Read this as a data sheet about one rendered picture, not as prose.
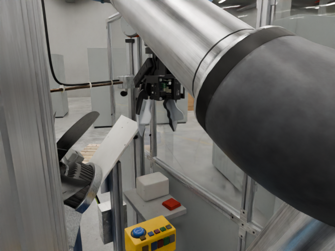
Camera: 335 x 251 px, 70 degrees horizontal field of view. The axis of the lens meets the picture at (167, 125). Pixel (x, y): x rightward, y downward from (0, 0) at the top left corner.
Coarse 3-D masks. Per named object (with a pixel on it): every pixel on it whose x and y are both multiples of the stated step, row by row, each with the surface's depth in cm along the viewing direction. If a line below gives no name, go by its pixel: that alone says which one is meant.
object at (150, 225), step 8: (160, 216) 93; (144, 224) 89; (152, 224) 89; (160, 224) 89; (168, 224) 89; (128, 232) 85; (144, 232) 85; (168, 232) 85; (128, 240) 84; (136, 240) 81; (144, 240) 81; (152, 240) 82; (128, 248) 85; (136, 248) 79; (160, 248) 84; (168, 248) 86
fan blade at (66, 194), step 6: (60, 174) 99; (66, 180) 92; (72, 180) 91; (78, 180) 90; (66, 186) 87; (72, 186) 86; (78, 186) 85; (84, 186) 84; (66, 192) 83; (72, 192) 82; (66, 198) 79
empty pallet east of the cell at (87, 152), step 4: (92, 144) 464; (96, 144) 464; (84, 148) 443; (88, 148) 443; (92, 148) 442; (96, 148) 442; (80, 152) 423; (84, 152) 422; (88, 152) 422; (92, 152) 422; (84, 156) 404; (88, 156) 404; (84, 160) 388; (88, 160) 388
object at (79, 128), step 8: (96, 112) 109; (80, 120) 98; (88, 120) 108; (72, 128) 100; (80, 128) 108; (88, 128) 115; (64, 136) 101; (72, 136) 107; (80, 136) 113; (64, 144) 107; (72, 144) 112
